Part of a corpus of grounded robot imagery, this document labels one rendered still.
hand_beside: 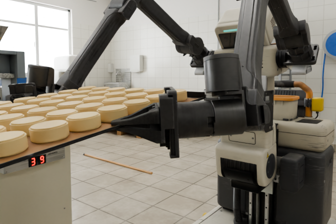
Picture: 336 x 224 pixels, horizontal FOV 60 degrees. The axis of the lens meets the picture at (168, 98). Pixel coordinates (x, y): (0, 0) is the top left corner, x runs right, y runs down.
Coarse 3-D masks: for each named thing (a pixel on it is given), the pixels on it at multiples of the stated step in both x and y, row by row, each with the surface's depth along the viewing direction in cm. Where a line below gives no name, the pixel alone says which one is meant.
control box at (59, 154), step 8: (48, 152) 111; (56, 152) 114; (64, 152) 117; (24, 160) 104; (32, 160) 106; (48, 160) 112; (0, 168) 99; (8, 168) 99; (16, 168) 102; (24, 168) 104
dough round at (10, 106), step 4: (4, 104) 60; (8, 104) 60; (12, 104) 59; (16, 104) 59; (20, 104) 59; (24, 104) 60; (0, 108) 57; (4, 108) 57; (8, 108) 57; (8, 112) 57
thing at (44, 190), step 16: (64, 160) 121; (0, 176) 100; (16, 176) 105; (32, 176) 110; (48, 176) 115; (64, 176) 121; (0, 192) 100; (16, 192) 105; (32, 192) 110; (48, 192) 116; (64, 192) 122; (0, 208) 101; (16, 208) 105; (32, 208) 110; (48, 208) 116; (64, 208) 122
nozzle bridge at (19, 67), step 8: (0, 56) 172; (8, 56) 176; (16, 56) 172; (24, 56) 175; (0, 64) 172; (8, 64) 176; (16, 64) 172; (24, 64) 175; (0, 72) 173; (8, 72) 176; (16, 72) 173; (24, 72) 176; (8, 80) 181; (16, 80) 182; (8, 88) 181
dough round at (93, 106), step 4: (80, 104) 53; (84, 104) 53; (88, 104) 52; (92, 104) 52; (96, 104) 52; (100, 104) 51; (76, 108) 51; (80, 108) 50; (84, 108) 50; (88, 108) 50; (92, 108) 50; (96, 108) 50
